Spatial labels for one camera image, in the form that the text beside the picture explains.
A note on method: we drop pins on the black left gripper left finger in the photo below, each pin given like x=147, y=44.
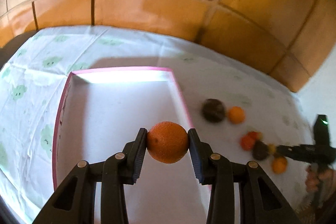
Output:
x=74, y=199

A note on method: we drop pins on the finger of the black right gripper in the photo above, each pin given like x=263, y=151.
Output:
x=291, y=152

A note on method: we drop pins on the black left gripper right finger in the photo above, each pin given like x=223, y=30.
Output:
x=260, y=199

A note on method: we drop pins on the orange tangerine with stem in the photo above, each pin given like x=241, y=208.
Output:
x=279, y=165

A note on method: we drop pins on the small yellow longan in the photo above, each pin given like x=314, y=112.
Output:
x=272, y=149

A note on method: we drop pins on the dark brown fruit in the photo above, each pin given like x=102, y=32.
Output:
x=260, y=151
x=213, y=110

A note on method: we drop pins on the red cherry tomato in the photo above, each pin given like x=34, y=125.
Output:
x=255, y=135
x=247, y=143

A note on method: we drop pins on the round orange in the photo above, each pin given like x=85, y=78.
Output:
x=167, y=142

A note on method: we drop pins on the right hand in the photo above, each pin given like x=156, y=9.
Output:
x=313, y=179

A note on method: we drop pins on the small orange kumquat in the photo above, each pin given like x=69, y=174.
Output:
x=236, y=115

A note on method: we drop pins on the white green-patterned tablecloth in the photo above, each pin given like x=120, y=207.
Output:
x=34, y=74

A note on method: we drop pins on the white pink-edged tray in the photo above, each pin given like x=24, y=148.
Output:
x=101, y=110

